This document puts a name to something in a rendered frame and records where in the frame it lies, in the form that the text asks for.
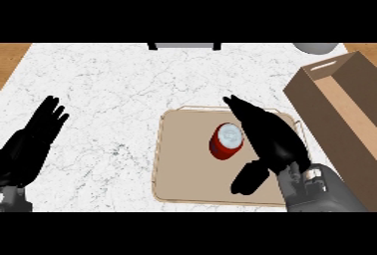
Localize grey appliance with black legs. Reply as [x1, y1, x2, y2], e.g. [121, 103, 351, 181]
[148, 43, 222, 52]

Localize grey round pot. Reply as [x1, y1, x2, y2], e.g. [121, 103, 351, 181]
[291, 43, 340, 56]

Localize beige tray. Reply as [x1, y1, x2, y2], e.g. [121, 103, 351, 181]
[151, 105, 309, 208]

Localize red can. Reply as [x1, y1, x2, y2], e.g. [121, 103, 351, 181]
[207, 122, 246, 161]

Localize brown cardboard box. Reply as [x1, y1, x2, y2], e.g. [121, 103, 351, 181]
[283, 50, 377, 213]

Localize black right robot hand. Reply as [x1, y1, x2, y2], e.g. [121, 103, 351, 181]
[222, 95, 312, 196]

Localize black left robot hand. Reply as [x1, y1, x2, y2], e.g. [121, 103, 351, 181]
[0, 95, 71, 189]

